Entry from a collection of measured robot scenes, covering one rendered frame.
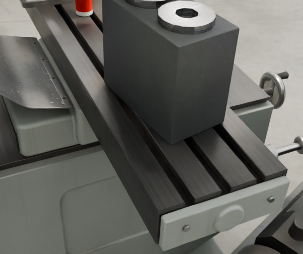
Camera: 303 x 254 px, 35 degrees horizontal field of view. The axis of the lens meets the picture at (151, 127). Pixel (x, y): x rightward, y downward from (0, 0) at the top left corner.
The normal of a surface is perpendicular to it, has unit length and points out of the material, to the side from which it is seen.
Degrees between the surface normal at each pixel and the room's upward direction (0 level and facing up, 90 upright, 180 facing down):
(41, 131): 90
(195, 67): 90
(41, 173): 90
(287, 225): 0
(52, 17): 0
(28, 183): 90
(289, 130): 0
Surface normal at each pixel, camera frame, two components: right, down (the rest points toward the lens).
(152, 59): -0.82, 0.33
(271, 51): 0.04, -0.78
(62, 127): 0.41, 0.58
